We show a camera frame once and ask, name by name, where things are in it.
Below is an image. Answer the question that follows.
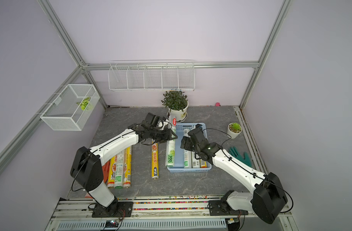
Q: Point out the small potted succulent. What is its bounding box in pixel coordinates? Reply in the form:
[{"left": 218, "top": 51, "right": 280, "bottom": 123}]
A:
[{"left": 228, "top": 123, "right": 242, "bottom": 139}]

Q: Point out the large potted green plant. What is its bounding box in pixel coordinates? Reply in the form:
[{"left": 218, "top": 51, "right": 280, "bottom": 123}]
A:
[{"left": 161, "top": 90, "right": 189, "bottom": 122}]

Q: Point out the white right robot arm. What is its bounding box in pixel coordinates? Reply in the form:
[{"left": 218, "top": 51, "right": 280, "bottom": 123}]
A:
[{"left": 180, "top": 124, "right": 288, "bottom": 224}]

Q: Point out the orange work glove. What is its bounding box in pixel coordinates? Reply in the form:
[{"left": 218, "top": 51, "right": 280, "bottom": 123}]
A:
[{"left": 85, "top": 161, "right": 110, "bottom": 199}]

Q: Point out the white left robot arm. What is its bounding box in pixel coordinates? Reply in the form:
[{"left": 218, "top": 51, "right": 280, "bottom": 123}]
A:
[{"left": 70, "top": 113, "right": 177, "bottom": 211}]

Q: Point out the white mesh wall basket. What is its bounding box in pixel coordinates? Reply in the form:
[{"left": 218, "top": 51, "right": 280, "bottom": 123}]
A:
[{"left": 40, "top": 84, "right": 100, "bottom": 131}]

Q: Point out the white wire wall shelf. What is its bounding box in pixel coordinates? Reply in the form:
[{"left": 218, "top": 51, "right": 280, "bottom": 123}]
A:
[{"left": 108, "top": 60, "right": 196, "bottom": 91}]

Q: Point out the blue plastic basket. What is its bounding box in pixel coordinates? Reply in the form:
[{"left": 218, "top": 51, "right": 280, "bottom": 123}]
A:
[{"left": 167, "top": 123, "right": 212, "bottom": 173}]

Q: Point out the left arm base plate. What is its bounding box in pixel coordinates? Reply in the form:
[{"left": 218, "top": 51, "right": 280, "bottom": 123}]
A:
[{"left": 92, "top": 201, "right": 134, "bottom": 218}]

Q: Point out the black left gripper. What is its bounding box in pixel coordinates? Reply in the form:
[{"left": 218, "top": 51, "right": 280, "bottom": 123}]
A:
[{"left": 149, "top": 127, "right": 177, "bottom": 143}]

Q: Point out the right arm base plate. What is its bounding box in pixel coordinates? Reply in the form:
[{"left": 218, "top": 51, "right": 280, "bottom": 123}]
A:
[{"left": 207, "top": 200, "right": 248, "bottom": 217}]

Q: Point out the white vent grille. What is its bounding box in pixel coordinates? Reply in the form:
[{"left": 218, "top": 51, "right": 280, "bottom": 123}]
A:
[{"left": 53, "top": 218, "right": 227, "bottom": 231}]

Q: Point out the green work glove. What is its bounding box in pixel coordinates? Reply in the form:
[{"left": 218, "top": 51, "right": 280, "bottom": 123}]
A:
[{"left": 229, "top": 146, "right": 252, "bottom": 167}]

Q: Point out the yellow plastic wrap roll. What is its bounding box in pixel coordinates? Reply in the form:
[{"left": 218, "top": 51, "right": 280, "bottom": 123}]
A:
[{"left": 200, "top": 160, "right": 208, "bottom": 168}]

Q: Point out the green leaf toy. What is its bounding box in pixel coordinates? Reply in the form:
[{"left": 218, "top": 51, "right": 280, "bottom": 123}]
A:
[{"left": 76, "top": 97, "right": 93, "bottom": 111}]

